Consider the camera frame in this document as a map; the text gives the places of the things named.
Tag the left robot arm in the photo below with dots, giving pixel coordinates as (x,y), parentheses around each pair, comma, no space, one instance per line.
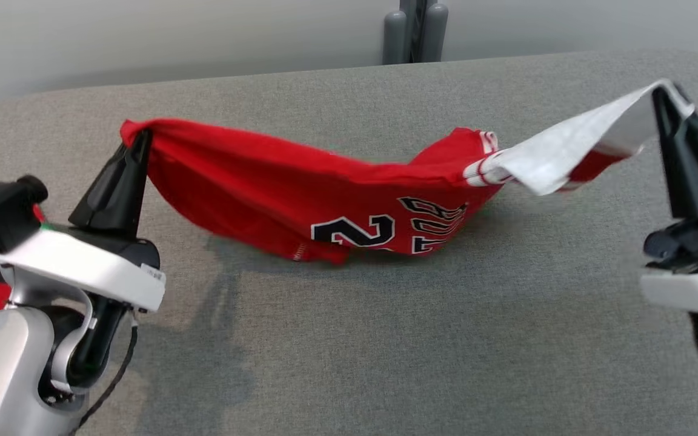
(3,375)

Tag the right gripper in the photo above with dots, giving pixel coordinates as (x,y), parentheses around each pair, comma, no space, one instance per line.
(694,272)

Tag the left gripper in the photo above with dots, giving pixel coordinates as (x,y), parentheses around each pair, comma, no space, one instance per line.
(82,266)

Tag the grey fabric sofa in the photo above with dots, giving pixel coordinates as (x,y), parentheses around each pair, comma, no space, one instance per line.
(385,333)

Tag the red basketball jersey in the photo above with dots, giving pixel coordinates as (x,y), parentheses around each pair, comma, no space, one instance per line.
(276,188)

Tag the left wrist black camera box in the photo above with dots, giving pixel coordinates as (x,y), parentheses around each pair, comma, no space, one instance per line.
(0,209)

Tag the dark metal column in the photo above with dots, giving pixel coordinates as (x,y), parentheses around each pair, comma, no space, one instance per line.
(414,30)

